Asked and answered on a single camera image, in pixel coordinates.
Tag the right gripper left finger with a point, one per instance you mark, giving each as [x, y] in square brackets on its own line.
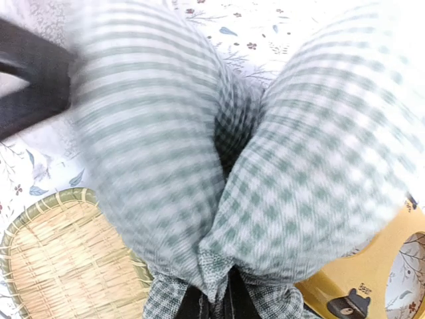
[194, 305]

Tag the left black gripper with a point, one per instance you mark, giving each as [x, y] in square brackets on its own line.
[44, 65]

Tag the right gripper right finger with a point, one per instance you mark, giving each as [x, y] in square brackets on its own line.
[237, 303]

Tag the checkered grey cushion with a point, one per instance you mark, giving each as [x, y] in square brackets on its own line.
[201, 171]

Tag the woven bamboo tray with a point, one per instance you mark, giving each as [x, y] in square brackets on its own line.
[61, 258]

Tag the yellow double bowl holder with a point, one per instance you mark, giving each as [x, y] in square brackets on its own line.
[385, 279]

